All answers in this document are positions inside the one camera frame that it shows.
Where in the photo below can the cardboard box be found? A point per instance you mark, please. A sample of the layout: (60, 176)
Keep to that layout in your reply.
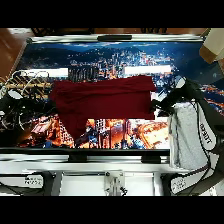
(213, 43)

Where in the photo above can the dark red T-shirt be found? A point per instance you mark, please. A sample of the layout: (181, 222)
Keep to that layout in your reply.
(106, 100)

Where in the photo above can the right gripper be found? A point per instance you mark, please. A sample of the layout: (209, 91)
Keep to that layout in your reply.
(162, 107)

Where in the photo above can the grey garment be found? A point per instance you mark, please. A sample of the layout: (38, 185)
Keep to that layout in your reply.
(186, 140)

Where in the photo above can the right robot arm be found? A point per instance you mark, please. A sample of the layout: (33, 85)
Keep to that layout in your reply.
(213, 130)

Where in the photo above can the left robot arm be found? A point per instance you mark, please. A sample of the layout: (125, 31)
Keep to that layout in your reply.
(20, 110)

